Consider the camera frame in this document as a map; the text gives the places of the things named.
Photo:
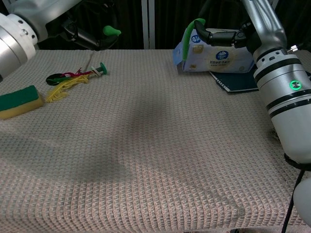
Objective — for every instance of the black round disc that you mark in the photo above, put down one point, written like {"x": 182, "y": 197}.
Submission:
{"x": 51, "y": 79}

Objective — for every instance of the small green cylinder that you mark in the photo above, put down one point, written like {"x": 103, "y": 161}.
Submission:
{"x": 187, "y": 41}

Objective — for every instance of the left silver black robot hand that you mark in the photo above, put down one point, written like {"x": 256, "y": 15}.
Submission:
{"x": 36, "y": 12}

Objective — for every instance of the black pleated curtain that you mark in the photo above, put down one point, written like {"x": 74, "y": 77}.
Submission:
{"x": 170, "y": 19}

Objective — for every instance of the green and yellow sponge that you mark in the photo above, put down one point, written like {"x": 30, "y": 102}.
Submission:
{"x": 22, "y": 104}

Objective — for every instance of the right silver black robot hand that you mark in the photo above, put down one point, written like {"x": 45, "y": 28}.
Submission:
{"x": 264, "y": 26}

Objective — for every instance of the green white plastic peg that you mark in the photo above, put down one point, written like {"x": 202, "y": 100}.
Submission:
{"x": 103, "y": 67}

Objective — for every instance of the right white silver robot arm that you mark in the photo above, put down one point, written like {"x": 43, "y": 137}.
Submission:
{"x": 286, "y": 109}

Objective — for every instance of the beige waffle-weave tablecloth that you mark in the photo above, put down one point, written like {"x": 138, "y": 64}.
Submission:
{"x": 145, "y": 157}

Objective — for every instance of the dark blue spiral notebook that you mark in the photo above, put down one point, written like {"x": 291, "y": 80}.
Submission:
{"x": 235, "y": 81}

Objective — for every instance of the blue white tissue pack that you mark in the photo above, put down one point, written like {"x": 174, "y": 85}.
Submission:
{"x": 218, "y": 60}

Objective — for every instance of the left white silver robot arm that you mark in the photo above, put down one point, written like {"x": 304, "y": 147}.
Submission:
{"x": 12, "y": 48}

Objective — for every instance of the white frame post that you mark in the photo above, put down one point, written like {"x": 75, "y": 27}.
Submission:
{"x": 148, "y": 24}

